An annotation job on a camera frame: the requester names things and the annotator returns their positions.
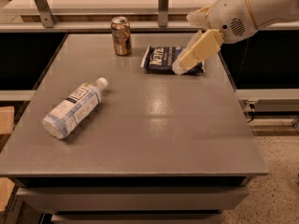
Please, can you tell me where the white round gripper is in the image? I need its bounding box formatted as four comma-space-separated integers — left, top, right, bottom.
172, 0, 257, 75

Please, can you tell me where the orange soda can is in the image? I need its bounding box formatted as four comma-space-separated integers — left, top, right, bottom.
111, 16, 132, 56

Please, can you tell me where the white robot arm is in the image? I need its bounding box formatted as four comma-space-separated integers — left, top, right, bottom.
172, 0, 299, 75

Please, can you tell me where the blue chip bag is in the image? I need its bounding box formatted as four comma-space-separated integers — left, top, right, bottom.
140, 44, 206, 76

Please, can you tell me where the clear plastic water bottle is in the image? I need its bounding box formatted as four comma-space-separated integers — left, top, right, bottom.
42, 77, 108, 139

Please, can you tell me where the cardboard box at left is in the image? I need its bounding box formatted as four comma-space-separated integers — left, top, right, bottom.
0, 106, 15, 134

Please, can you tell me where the grey table drawer front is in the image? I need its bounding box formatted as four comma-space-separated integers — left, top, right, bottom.
17, 187, 249, 213

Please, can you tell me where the middle metal shelf bracket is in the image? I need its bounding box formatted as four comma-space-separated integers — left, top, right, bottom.
158, 0, 169, 27

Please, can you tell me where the metal shelf bracket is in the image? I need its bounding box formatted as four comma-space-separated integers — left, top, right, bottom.
158, 0, 169, 27
34, 0, 55, 28

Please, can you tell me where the black cable at right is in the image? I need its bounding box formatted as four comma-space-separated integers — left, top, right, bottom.
248, 100, 257, 123

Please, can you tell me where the left metal shelf bracket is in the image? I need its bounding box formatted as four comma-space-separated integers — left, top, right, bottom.
34, 0, 55, 28

